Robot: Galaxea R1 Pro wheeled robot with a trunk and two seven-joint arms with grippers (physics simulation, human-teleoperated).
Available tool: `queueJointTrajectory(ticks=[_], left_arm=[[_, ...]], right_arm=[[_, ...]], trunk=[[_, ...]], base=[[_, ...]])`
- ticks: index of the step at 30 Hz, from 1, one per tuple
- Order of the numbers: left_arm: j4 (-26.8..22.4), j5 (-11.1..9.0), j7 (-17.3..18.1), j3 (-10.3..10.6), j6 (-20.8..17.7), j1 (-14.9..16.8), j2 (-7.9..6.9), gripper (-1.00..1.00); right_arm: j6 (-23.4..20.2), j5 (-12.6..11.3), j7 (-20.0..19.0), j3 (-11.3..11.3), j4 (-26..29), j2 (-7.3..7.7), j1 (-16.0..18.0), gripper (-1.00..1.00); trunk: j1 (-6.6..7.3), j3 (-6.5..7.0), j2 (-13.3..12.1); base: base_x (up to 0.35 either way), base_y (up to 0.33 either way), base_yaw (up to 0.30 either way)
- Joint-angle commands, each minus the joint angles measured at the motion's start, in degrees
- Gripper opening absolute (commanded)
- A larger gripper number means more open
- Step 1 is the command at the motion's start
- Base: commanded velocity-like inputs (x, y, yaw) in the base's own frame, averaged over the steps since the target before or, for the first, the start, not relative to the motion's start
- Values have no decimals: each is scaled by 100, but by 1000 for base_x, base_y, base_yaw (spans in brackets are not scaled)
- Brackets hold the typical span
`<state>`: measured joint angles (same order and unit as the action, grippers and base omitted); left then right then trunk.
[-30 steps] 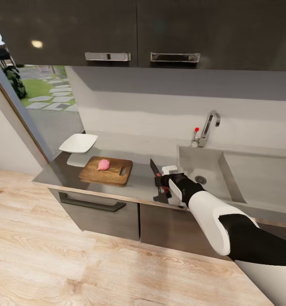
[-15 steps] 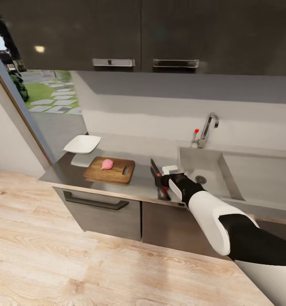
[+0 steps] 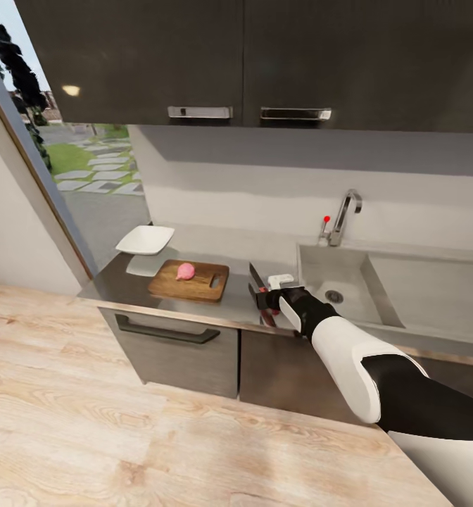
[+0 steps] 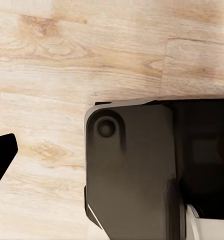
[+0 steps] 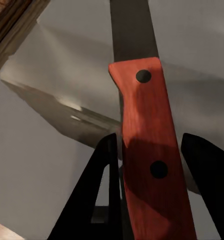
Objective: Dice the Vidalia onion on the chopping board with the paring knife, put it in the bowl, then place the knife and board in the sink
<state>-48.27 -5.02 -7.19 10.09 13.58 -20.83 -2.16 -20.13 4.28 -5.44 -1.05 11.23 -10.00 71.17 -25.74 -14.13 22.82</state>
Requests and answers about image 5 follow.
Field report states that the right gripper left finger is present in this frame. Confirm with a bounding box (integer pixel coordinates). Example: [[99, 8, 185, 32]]
[[47, 133, 123, 240]]

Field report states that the parer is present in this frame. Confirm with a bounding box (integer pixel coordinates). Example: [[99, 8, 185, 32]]
[[108, 0, 197, 240]]

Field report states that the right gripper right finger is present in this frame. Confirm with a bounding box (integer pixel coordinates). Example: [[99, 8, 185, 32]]
[[181, 133, 224, 240]]

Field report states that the cutting board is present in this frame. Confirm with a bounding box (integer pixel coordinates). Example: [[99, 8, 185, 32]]
[[0, 0, 31, 42]]

